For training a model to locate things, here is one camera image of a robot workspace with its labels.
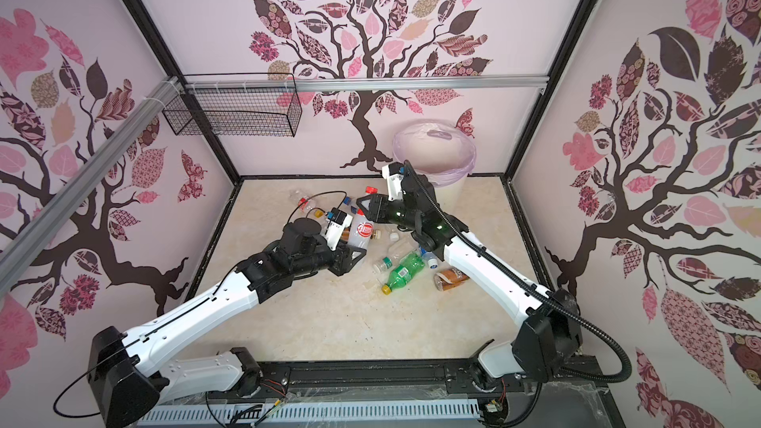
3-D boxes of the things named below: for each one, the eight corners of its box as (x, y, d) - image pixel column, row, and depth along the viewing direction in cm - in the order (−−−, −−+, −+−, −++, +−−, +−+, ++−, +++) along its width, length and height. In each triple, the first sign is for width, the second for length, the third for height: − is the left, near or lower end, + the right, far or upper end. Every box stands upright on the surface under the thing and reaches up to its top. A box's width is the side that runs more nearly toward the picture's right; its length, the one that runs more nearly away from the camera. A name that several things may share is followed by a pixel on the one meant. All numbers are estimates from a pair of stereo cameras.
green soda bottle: (377, 287, 91) (377, 279, 87) (412, 254, 99) (413, 246, 95) (391, 300, 89) (391, 293, 85) (426, 266, 96) (427, 258, 92)
